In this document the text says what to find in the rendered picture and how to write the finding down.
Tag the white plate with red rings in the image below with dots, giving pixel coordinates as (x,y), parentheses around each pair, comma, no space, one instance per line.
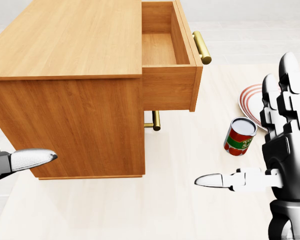
(250,105)

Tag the red tomato sauce tin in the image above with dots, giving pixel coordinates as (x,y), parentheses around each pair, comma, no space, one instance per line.
(240,140)

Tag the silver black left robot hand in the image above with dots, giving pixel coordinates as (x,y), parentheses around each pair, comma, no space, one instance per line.
(27,158)

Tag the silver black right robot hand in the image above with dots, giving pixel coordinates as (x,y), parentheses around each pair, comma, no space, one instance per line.
(282,150)

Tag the wooden cabinet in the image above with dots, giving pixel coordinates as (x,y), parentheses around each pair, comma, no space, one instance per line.
(65,100)

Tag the open wooden drawer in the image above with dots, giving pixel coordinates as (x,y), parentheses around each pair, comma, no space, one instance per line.
(167,85)

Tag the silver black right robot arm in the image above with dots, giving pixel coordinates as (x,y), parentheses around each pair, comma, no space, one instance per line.
(290,220)

